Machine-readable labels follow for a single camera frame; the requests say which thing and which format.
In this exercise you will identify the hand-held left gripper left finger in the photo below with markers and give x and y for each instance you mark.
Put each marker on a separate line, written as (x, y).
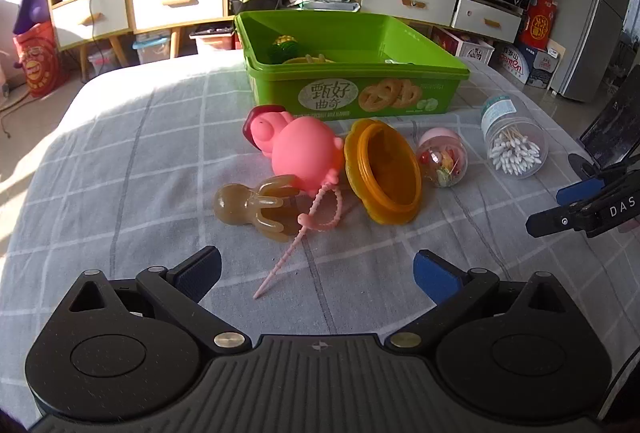
(200, 274)

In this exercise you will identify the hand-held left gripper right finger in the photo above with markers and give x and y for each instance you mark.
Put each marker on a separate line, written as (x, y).
(436, 277)

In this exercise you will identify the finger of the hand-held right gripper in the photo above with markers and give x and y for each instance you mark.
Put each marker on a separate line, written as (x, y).
(555, 220)
(580, 190)

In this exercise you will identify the clear capsule with pink cap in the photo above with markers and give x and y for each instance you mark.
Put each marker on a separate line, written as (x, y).
(440, 163)

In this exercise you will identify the green plastic cookie box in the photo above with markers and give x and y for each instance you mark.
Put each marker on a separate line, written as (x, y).
(280, 88)

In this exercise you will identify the green yellow-striped toy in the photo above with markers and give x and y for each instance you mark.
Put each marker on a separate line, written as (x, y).
(285, 47)

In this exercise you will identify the clear cotton swab jar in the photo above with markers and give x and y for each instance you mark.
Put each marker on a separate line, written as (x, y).
(515, 148)

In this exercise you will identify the translucent brown octopus toy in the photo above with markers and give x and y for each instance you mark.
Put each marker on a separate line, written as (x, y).
(232, 203)

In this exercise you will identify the grey checkered blanket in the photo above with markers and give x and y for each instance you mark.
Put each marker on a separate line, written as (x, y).
(150, 163)

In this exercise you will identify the white blue carton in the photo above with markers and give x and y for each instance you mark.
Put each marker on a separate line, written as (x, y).
(512, 63)

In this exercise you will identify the red gift box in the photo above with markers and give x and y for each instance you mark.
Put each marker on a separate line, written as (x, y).
(537, 20)

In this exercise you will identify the orange plastic mold cup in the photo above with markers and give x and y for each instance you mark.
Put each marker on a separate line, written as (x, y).
(360, 163)

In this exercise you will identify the pink rubber pig toy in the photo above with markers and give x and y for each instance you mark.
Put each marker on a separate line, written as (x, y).
(305, 148)

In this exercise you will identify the white cabinet drawer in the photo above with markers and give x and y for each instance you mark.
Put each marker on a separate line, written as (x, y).
(90, 18)
(175, 3)
(487, 19)
(410, 2)

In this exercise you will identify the clear storage box blue lid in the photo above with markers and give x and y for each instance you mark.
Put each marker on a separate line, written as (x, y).
(152, 49)

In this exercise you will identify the small clear storage box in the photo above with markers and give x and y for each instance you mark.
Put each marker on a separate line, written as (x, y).
(104, 62)

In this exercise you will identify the black keyboard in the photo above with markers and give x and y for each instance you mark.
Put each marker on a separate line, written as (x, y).
(212, 30)

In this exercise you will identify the red shopping bag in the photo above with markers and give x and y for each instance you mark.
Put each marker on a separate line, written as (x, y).
(37, 63)

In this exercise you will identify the purple bag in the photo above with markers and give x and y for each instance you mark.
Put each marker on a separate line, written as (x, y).
(30, 5)

